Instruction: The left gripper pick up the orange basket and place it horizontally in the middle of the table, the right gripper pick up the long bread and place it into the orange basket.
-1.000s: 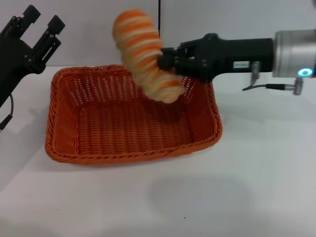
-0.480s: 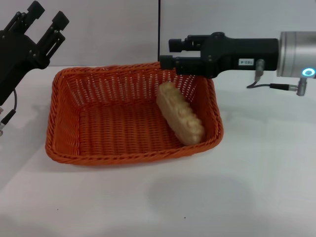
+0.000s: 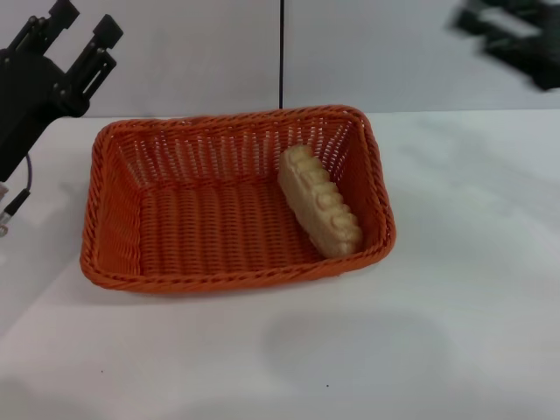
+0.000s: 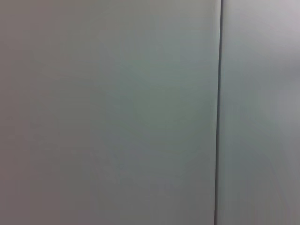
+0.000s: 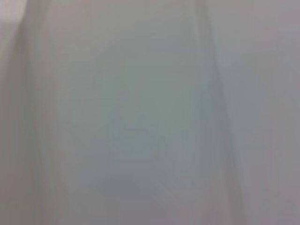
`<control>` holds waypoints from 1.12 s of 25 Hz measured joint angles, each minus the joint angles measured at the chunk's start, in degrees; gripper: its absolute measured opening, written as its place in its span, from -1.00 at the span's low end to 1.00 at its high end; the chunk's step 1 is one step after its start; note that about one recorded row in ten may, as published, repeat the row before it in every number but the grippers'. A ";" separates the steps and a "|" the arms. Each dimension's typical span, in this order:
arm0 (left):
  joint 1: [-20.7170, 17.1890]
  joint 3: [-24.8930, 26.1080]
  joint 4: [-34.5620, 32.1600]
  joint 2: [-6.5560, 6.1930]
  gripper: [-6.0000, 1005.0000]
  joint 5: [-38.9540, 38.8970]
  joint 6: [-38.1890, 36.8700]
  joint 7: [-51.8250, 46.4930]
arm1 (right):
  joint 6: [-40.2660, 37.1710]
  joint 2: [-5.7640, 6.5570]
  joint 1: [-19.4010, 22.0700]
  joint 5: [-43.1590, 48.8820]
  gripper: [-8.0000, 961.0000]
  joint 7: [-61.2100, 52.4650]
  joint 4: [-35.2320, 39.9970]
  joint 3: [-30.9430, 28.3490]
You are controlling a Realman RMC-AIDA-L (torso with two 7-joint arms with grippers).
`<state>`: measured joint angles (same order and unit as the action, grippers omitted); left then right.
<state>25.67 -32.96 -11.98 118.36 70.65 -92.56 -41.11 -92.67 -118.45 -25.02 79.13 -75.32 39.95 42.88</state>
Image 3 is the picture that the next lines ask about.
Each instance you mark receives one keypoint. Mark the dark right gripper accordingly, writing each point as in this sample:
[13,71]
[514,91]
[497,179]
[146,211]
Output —
[552,26]

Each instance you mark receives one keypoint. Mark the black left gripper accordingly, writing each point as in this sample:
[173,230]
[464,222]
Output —
[26,96]

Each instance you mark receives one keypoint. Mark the orange woven plastic basket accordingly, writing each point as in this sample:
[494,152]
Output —
[219,219]

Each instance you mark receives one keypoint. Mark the striped long bread loaf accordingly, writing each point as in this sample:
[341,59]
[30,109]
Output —
[324,205]

